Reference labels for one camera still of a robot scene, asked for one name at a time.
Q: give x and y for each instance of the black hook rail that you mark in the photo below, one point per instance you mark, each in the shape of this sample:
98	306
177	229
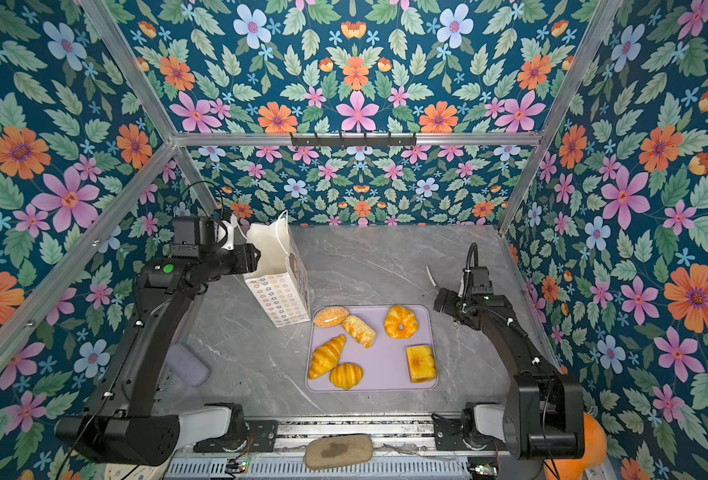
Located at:
341	140

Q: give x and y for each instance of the white handled tongs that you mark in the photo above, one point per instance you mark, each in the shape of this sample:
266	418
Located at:
432	280

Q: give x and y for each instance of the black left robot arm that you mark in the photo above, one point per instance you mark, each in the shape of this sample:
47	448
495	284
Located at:
118	425

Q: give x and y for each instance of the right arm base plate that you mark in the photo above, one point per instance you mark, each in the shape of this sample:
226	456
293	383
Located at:
459	432

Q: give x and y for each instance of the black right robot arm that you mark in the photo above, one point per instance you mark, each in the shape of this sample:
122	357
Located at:
543	416

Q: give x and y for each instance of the golden croissant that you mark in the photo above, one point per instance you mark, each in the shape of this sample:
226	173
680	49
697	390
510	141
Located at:
326	357

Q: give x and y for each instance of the oblong braided bread roll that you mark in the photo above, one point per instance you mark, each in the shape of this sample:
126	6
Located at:
360	331

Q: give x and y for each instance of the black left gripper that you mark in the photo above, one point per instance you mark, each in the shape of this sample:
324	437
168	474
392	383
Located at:
246	257

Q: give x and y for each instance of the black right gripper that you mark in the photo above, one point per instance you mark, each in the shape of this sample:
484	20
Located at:
450	303

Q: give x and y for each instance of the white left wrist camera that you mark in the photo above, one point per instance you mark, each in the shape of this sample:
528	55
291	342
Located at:
226	231

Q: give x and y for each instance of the lilac silicone mat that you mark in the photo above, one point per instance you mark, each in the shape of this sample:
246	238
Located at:
385	365

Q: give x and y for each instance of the brown stone-like sponge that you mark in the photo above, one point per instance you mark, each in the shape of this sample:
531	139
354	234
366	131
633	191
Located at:
338	451

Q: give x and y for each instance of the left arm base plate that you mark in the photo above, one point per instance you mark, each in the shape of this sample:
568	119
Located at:
242	436

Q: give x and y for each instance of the square toast slice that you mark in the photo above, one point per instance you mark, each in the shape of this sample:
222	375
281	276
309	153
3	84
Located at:
421	363

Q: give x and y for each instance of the white patterned paper bag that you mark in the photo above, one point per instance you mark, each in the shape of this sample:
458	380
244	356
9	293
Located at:
280	283

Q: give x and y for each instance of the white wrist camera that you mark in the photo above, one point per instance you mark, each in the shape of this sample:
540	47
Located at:
226	231
476	281

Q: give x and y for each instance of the ring shaped golden bread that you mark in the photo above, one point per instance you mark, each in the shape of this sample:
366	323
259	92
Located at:
401	323

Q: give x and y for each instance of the round sesame bun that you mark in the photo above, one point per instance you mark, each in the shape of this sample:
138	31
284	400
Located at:
331	317

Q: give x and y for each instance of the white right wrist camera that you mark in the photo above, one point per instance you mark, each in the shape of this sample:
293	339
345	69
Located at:
476	281

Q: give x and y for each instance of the small ridged shell bread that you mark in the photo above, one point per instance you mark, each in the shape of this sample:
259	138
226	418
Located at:
346	376

